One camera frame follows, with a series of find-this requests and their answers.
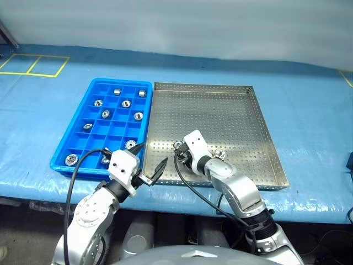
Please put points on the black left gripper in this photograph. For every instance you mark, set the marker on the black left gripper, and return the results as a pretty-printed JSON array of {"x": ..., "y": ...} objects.
[{"x": 143, "y": 179}]

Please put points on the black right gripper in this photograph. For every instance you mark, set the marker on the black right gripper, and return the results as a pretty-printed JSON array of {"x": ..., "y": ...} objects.
[{"x": 185, "y": 158}]

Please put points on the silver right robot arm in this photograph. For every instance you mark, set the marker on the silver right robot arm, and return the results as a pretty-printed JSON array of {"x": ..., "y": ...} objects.
[{"x": 234, "y": 185}]

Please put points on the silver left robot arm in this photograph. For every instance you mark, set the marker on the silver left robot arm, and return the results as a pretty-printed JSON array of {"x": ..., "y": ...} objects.
[{"x": 88, "y": 215}]

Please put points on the blue compartment tray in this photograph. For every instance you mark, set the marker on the blue compartment tray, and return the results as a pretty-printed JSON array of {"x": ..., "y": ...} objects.
[{"x": 82, "y": 140}]

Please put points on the perforated metal tray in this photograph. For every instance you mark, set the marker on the perforated metal tray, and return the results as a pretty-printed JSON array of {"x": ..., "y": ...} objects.
[{"x": 209, "y": 116}]

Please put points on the metal nut in bin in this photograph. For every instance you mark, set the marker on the metal nut in bin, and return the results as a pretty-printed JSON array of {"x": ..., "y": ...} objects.
[{"x": 106, "y": 114}]

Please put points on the dark grey rounded shape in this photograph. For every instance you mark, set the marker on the dark grey rounded shape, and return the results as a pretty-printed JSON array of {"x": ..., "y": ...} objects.
[{"x": 212, "y": 234}]

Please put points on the grey robot torso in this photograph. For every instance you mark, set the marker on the grey robot torso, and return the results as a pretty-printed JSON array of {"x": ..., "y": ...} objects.
[{"x": 187, "y": 256}]

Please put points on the blue plastic table cover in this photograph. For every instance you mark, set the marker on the blue plastic table cover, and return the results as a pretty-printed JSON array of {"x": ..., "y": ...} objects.
[{"x": 303, "y": 116}]

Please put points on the black power adapter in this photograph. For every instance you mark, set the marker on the black power adapter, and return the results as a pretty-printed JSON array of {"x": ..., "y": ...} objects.
[{"x": 350, "y": 160}]

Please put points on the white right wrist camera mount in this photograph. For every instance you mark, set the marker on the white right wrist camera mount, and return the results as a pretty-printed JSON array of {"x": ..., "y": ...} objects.
[{"x": 195, "y": 143}]

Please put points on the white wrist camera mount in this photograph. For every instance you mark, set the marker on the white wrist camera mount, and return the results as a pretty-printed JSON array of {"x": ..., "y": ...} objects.
[
  {"x": 195, "y": 143},
  {"x": 121, "y": 165}
]

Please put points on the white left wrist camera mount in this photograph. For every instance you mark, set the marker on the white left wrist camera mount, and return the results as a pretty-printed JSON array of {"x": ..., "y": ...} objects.
[{"x": 121, "y": 165}]

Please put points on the grey metal frame post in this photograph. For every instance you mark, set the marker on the grey metal frame post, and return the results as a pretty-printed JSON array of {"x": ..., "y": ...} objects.
[{"x": 9, "y": 38}]

